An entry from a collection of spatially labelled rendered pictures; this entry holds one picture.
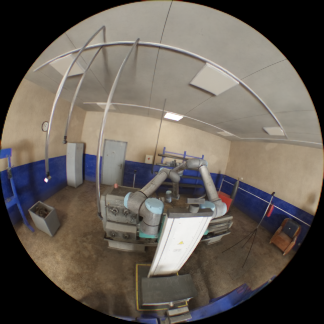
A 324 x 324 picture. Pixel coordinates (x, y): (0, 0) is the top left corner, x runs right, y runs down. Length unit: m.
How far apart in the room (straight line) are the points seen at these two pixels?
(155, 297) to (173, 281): 0.29
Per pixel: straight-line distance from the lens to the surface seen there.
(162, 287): 1.36
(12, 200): 3.08
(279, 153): 5.09
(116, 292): 2.18
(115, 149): 4.75
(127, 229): 1.84
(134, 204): 0.84
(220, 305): 1.52
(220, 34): 1.38
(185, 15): 1.31
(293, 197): 4.86
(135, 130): 4.67
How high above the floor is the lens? 2.15
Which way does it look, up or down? 8 degrees down
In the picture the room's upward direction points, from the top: 10 degrees clockwise
